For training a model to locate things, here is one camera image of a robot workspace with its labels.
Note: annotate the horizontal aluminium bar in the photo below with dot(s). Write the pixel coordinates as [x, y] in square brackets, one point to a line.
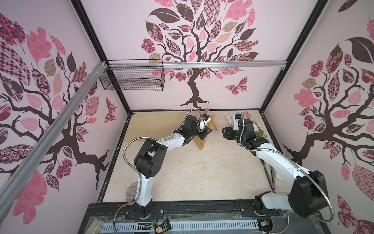
[184, 65]

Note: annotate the green leafy vegetable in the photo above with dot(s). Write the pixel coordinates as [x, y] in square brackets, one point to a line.
[260, 133]

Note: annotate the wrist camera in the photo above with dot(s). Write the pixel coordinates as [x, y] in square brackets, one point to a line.
[238, 122]
[204, 121]

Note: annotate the floral rectangular tray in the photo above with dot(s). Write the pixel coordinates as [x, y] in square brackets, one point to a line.
[231, 118]

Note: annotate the small wooden easel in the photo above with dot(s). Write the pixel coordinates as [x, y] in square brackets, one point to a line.
[207, 126]

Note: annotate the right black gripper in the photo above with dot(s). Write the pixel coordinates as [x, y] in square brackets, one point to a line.
[229, 133]

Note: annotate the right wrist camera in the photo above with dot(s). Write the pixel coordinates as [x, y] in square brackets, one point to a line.
[238, 122]

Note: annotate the metal flexible conduit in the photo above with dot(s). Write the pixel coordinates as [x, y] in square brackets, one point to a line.
[194, 112]
[321, 187]

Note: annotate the right metal flexible conduit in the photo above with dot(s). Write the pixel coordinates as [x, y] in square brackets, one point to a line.
[321, 187]

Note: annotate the left metal flexible conduit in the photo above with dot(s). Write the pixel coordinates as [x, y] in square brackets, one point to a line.
[194, 112]

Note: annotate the white slotted cable duct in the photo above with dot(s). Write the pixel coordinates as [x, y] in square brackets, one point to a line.
[186, 226]

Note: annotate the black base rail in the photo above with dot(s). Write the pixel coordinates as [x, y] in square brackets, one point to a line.
[163, 209]

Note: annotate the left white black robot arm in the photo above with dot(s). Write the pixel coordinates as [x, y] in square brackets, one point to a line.
[150, 158]

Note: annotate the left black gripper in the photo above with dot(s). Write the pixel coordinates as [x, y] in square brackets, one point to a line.
[205, 132]

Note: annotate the light wooden canvas board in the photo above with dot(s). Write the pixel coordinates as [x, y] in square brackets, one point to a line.
[153, 124]

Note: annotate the diagonal aluminium bar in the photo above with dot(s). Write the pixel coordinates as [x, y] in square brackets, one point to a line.
[16, 182]

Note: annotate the black wire basket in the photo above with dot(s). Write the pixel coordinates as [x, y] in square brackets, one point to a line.
[134, 74]

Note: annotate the small circuit board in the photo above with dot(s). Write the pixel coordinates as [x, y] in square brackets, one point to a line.
[163, 227]

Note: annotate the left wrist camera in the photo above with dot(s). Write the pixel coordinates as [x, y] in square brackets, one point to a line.
[204, 121]

